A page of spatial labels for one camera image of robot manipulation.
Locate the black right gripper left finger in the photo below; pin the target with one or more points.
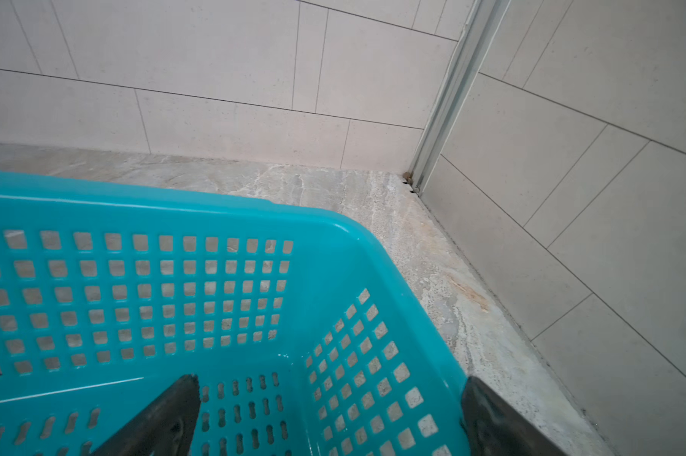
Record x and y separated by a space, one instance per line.
165 427

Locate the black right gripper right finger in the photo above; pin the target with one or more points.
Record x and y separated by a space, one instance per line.
493 427

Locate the aluminium corner wall profile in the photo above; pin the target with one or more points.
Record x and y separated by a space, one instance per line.
468 56

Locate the teal plastic basket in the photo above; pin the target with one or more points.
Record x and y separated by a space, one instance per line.
303 336

